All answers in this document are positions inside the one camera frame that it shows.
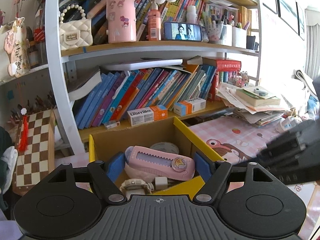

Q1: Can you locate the white digital wristwatch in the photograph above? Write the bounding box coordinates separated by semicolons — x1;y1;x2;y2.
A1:
120;179;154;200

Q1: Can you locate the pink utility knife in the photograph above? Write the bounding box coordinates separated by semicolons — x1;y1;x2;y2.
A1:
124;146;195;181

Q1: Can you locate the grey tape roll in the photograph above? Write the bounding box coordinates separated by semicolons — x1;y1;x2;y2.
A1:
150;142;180;154

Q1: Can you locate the small white plug charger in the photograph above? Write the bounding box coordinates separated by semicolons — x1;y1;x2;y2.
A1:
155;177;168;191

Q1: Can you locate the pink plush pig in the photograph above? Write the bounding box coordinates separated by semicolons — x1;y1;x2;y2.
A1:
124;164;156;183

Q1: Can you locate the white power strip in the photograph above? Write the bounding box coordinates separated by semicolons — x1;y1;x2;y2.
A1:
276;116;302;133

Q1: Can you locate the pink checkered table mat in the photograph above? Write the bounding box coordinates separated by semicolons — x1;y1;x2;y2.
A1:
55;115;320;240

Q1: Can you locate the small white red box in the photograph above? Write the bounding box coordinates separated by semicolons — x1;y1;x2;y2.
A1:
104;120;120;129

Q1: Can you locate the yellow cardboard box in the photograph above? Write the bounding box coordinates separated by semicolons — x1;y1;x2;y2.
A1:
89;118;222;198

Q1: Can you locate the stack of papers and books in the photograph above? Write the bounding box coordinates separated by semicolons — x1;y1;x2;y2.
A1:
216;82;289;127

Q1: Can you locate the white orange usmile box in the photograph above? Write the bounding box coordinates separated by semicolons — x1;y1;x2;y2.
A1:
127;105;168;127

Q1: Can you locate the wooden chessboard box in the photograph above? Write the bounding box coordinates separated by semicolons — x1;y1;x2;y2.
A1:
12;109;55;196

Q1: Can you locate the white blue orange box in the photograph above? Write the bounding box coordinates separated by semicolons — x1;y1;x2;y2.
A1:
174;98;206;116

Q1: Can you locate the row of leaning books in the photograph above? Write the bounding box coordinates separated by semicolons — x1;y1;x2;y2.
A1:
69;64;216;129

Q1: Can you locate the red tassel ornament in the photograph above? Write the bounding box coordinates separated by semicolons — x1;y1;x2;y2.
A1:
18;107;28;153

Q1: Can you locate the dark green garment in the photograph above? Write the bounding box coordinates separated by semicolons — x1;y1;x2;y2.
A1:
0;127;18;211

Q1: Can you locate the red thick dictionary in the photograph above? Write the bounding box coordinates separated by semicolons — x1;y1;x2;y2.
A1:
202;57;241;72

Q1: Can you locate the cream quilted handbag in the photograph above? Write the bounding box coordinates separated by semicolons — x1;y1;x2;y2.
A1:
59;4;93;51

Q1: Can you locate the smartphone showing video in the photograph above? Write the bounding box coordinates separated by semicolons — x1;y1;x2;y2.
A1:
163;22;202;42

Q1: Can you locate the orange bottle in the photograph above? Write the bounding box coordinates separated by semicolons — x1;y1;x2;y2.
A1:
148;1;161;41

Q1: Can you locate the pink cylindrical cup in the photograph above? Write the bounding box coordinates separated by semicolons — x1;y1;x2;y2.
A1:
106;0;136;43

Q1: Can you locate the white shelf frame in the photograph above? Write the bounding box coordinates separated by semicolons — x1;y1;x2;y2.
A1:
0;0;263;156

